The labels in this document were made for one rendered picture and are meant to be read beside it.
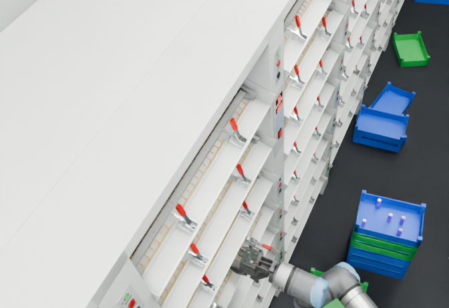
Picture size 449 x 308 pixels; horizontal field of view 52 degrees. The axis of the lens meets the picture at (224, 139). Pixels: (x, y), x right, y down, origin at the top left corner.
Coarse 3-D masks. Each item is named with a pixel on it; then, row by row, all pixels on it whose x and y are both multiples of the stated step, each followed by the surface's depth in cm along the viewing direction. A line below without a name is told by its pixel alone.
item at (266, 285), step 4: (268, 280) 221; (264, 284) 220; (268, 284) 220; (264, 288) 219; (268, 288) 219; (260, 292) 218; (264, 292) 218; (260, 296) 214; (264, 296) 217; (256, 300) 215; (260, 300) 214; (256, 304) 215; (260, 304) 215
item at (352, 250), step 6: (354, 222) 255; (354, 252) 244; (360, 252) 242; (366, 252) 240; (372, 258) 242; (378, 258) 240; (384, 258) 238; (390, 258) 237; (396, 264) 239; (402, 264) 237; (408, 264) 234
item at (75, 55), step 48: (48, 0) 127; (96, 0) 125; (144, 0) 123; (192, 0) 121; (0, 48) 116; (48, 48) 114; (96, 48) 113; (144, 48) 111; (0, 96) 106; (48, 96) 104; (96, 96) 102; (0, 144) 97; (48, 144) 95; (0, 192) 89; (48, 192) 88; (0, 240) 83
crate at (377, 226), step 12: (360, 204) 236; (372, 204) 235; (384, 204) 234; (396, 204) 232; (408, 204) 229; (360, 216) 232; (372, 216) 231; (384, 216) 230; (396, 216) 230; (408, 216) 229; (420, 216) 228; (360, 228) 223; (372, 228) 227; (384, 228) 226; (396, 228) 226; (408, 228) 225; (420, 228) 222; (396, 240) 220; (408, 240) 216; (420, 240) 213
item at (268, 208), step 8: (264, 200) 175; (264, 208) 177; (272, 208) 176; (264, 216) 175; (264, 224) 173; (256, 232) 171; (224, 280) 161; (232, 280) 161; (240, 280) 162; (224, 288) 159; (232, 288) 160; (216, 296) 158; (224, 296) 158; (232, 296) 159; (224, 304) 157
